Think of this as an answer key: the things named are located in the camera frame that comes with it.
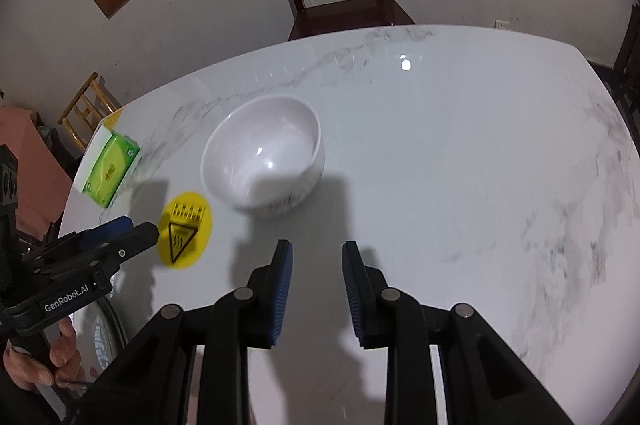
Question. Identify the bamboo chair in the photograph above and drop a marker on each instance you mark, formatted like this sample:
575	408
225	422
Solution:
80	100

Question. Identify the white ribbed bowl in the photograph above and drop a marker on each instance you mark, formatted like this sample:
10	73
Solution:
260	140

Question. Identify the white wall socket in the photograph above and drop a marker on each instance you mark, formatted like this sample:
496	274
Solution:
502	24

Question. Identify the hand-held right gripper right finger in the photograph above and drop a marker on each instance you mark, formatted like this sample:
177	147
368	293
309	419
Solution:
352	297

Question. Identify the yellow warning sticker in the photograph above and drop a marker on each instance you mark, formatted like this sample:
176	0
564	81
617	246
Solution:
185	230

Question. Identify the green tissue box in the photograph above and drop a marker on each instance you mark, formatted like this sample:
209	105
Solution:
110	165

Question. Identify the pink cloth covered box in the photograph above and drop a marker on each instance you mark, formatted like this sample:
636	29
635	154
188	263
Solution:
30	145

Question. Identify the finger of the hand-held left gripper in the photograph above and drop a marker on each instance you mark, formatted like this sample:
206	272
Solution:
107	230
140	236

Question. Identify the person's left hand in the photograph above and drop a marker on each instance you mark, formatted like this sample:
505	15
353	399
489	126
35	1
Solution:
65	350

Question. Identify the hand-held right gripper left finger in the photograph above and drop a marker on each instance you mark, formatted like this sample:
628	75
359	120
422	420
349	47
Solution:
282	292

